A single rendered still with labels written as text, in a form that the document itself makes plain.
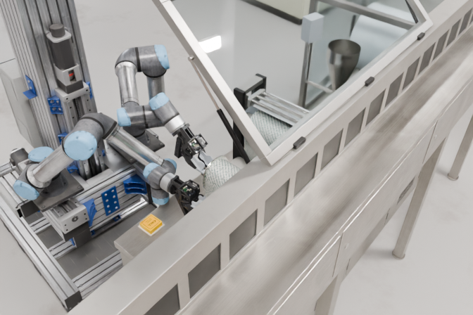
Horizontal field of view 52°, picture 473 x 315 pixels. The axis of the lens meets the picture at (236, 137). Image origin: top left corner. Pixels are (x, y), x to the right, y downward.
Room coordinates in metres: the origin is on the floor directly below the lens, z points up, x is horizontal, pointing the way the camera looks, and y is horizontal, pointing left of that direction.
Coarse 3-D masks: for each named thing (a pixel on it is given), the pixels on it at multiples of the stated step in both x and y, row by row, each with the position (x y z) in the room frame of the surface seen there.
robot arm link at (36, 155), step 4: (36, 148) 1.73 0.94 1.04; (40, 148) 1.73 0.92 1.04; (44, 148) 1.73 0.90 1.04; (48, 148) 1.73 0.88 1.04; (32, 152) 1.70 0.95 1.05; (36, 152) 1.70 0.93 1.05; (40, 152) 1.70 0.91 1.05; (44, 152) 1.70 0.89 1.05; (48, 152) 1.70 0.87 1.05; (32, 156) 1.67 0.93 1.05; (36, 156) 1.67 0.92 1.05; (40, 156) 1.67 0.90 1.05; (44, 156) 1.67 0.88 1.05; (32, 160) 1.65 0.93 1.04; (36, 160) 1.65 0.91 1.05; (40, 160) 1.65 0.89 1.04; (28, 164) 1.64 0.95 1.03
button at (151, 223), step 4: (152, 216) 1.43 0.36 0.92; (144, 220) 1.40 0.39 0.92; (148, 220) 1.40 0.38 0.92; (152, 220) 1.40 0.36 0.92; (156, 220) 1.41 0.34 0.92; (140, 224) 1.38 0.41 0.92; (144, 224) 1.38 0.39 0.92; (148, 224) 1.38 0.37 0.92; (152, 224) 1.38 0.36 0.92; (156, 224) 1.38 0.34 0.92; (160, 224) 1.39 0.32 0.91; (144, 228) 1.37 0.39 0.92; (148, 228) 1.36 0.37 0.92; (152, 228) 1.36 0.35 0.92; (156, 228) 1.37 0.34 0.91; (148, 232) 1.36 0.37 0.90; (152, 232) 1.35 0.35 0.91
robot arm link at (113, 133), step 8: (96, 112) 1.65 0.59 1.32; (104, 120) 1.62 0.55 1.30; (112, 120) 1.66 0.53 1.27; (104, 128) 1.60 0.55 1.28; (112, 128) 1.62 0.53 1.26; (120, 128) 1.66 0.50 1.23; (104, 136) 1.60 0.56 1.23; (112, 136) 1.61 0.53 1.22; (120, 136) 1.62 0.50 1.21; (128, 136) 1.64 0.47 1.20; (120, 144) 1.61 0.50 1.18; (128, 144) 1.61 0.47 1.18; (136, 144) 1.62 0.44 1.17; (128, 152) 1.60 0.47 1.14; (136, 152) 1.60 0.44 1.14; (144, 152) 1.61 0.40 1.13; (152, 152) 1.64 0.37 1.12; (144, 160) 1.60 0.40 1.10; (152, 160) 1.60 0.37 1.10; (160, 160) 1.62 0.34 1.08; (168, 160) 1.65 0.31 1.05; (168, 168) 1.60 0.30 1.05; (176, 168) 1.64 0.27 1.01
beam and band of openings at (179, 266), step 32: (448, 0) 2.07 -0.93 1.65; (448, 32) 1.96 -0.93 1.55; (416, 64) 1.71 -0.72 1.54; (352, 96) 1.31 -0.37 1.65; (384, 96) 1.49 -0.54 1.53; (320, 128) 1.14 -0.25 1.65; (352, 128) 1.31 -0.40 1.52; (256, 160) 1.00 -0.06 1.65; (288, 160) 1.00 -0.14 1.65; (320, 160) 1.15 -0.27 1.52; (224, 192) 0.88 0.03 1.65; (256, 192) 0.88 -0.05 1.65; (288, 192) 1.01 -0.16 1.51; (192, 224) 0.77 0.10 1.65; (224, 224) 0.78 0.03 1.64; (256, 224) 0.90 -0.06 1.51; (160, 256) 0.67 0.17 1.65; (192, 256) 0.70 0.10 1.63; (224, 256) 0.79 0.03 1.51; (128, 288) 0.59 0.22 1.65; (160, 288) 0.62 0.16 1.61; (192, 288) 0.70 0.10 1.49
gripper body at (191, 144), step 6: (186, 126) 1.46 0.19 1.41; (174, 132) 1.45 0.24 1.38; (180, 132) 1.46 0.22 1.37; (186, 132) 1.44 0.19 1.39; (192, 132) 1.46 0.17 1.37; (180, 138) 1.46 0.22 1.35; (186, 138) 1.43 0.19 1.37; (192, 138) 1.43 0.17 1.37; (198, 138) 1.44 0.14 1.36; (186, 144) 1.41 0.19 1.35; (192, 144) 1.41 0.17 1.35; (198, 144) 1.43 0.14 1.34; (204, 144) 1.43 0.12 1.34; (186, 150) 1.42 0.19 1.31; (192, 150) 1.41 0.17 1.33; (198, 150) 1.41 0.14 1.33; (192, 156) 1.42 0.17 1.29
